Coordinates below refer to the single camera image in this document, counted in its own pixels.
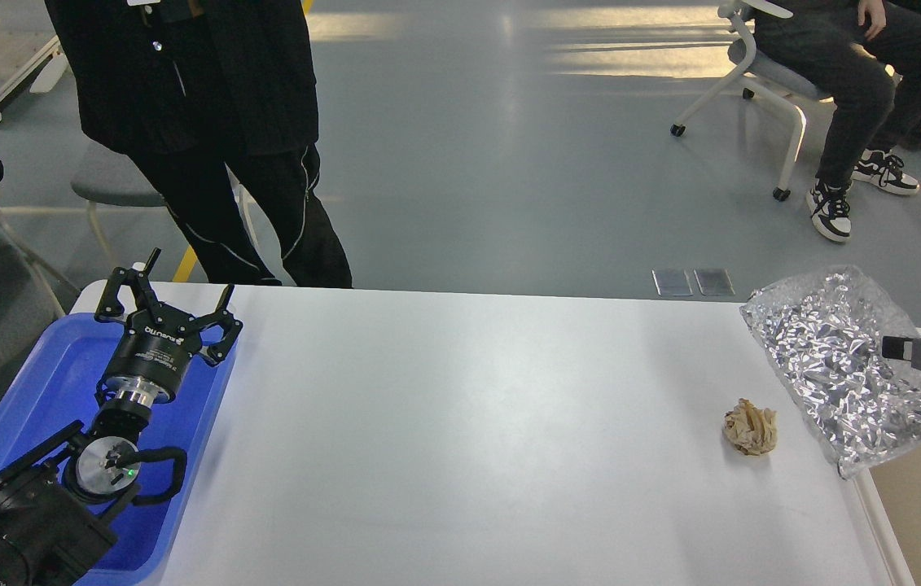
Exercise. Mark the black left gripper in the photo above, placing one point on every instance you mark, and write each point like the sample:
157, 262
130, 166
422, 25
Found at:
159, 341

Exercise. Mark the silver foil bag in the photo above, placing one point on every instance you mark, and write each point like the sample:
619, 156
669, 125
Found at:
822, 332

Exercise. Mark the white robot base cart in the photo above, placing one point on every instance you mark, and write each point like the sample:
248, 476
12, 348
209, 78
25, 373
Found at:
31, 57

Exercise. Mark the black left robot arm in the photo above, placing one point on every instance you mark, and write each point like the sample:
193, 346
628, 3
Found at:
99, 432

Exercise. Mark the blue plastic tray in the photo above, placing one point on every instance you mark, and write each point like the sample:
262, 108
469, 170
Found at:
56, 386

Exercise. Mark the crumpled brown paper ball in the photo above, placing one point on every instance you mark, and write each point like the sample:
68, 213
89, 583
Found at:
751, 430

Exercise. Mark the person in black clothes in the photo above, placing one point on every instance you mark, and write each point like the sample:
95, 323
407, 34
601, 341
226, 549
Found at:
196, 93

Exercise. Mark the right metal floor plate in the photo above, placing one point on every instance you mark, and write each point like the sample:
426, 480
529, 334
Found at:
714, 282

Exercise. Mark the metal floor plate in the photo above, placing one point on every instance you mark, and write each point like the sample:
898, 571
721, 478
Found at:
672, 282
714, 282

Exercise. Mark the left metal floor plate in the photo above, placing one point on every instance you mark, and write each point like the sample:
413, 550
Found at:
672, 282

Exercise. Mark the seated person black trousers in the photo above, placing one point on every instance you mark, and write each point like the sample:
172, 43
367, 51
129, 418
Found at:
867, 56

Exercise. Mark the grey chair right background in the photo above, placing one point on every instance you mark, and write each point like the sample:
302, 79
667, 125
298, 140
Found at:
759, 76

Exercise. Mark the grey chair white frame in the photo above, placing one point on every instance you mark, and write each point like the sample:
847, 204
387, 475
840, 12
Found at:
105, 177

